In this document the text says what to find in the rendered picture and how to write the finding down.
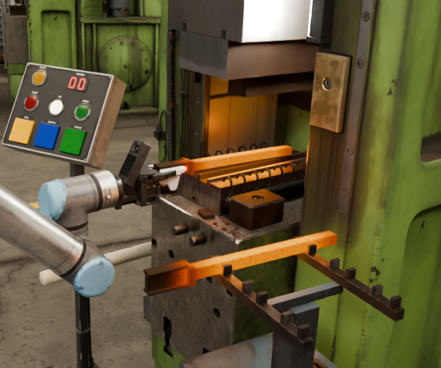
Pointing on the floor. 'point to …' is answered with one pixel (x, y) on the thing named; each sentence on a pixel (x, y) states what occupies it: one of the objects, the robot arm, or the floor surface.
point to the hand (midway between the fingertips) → (180, 165)
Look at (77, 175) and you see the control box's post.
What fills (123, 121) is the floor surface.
